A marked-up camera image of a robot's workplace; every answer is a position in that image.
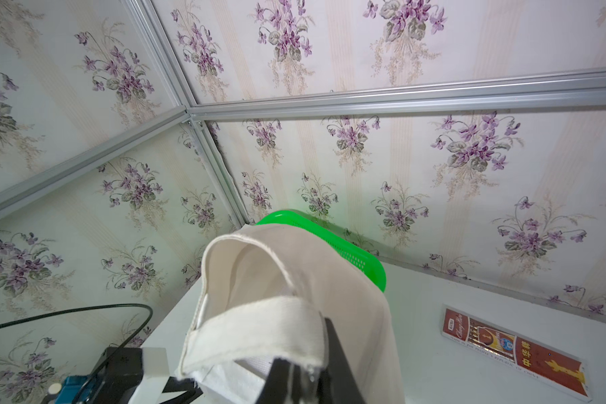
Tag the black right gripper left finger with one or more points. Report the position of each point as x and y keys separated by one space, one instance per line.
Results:
x=277 y=387

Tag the white baseball cap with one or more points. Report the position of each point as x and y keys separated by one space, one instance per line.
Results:
x=277 y=292

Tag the green plastic basket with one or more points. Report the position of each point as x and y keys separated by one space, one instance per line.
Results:
x=368 y=263

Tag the red cigarette carton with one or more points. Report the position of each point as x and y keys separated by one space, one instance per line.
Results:
x=560 y=370

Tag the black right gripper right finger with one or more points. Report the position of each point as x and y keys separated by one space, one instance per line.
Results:
x=337 y=384

